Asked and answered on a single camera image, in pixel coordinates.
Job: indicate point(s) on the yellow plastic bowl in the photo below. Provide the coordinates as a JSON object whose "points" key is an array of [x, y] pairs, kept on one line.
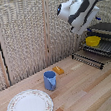
{"points": [[93, 41]]}

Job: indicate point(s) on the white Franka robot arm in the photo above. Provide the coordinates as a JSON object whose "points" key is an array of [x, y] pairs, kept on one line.
{"points": [[81, 7]]}

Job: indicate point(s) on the orange rectangular block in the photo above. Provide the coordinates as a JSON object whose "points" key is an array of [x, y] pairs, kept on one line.
{"points": [[58, 70]]}

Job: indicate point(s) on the blue plastic cup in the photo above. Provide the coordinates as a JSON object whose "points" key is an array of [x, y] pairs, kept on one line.
{"points": [[50, 81]]}

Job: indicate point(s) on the woven folding screen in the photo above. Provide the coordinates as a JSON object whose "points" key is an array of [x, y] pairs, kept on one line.
{"points": [[21, 36]]}

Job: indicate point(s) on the white floral-rimmed plate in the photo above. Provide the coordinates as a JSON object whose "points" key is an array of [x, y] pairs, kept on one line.
{"points": [[30, 107]]}

